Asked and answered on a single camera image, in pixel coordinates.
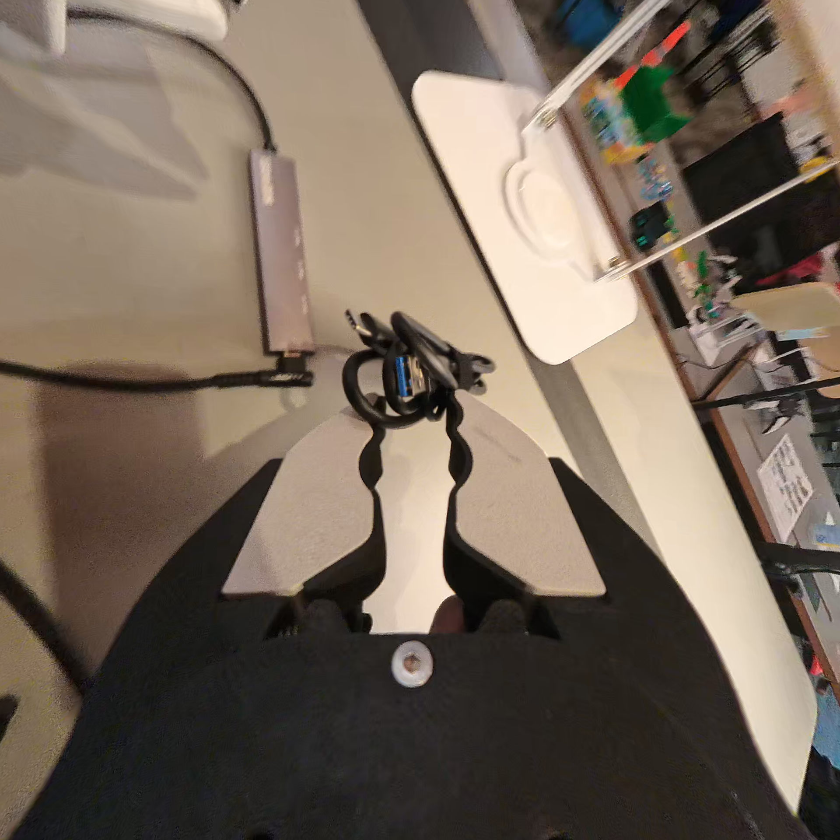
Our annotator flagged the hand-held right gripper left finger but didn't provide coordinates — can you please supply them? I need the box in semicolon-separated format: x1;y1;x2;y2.
222;394;388;614

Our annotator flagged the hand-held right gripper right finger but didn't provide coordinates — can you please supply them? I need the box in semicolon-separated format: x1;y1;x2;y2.
442;391;606;614

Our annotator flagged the black braided usb-c cable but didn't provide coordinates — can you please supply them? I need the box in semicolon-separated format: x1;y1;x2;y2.
0;351;315;729

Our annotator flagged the black usb cable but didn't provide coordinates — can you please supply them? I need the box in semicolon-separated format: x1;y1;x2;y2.
341;308;497;432

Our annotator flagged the grey usb hub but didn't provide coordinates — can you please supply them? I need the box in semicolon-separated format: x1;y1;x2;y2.
247;147;315;359

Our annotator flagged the black hub cable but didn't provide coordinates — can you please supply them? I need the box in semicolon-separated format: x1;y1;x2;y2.
64;5;277;153

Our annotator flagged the printed paper sheet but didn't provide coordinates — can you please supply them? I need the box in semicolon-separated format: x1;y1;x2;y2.
756;433;816;540

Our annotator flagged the small black device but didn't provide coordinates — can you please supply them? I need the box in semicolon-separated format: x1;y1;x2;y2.
629;202;678;256

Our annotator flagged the white metal stand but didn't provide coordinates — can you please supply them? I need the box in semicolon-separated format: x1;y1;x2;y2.
411;0;840;366

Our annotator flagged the pile of colourful toy bricks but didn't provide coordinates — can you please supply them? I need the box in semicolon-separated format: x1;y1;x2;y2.
581;79;742;316

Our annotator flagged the green plastic bin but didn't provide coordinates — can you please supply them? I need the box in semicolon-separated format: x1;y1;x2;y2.
620;64;694;142

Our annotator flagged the white rounded object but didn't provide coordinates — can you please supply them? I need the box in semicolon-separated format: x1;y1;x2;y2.
147;0;228;42

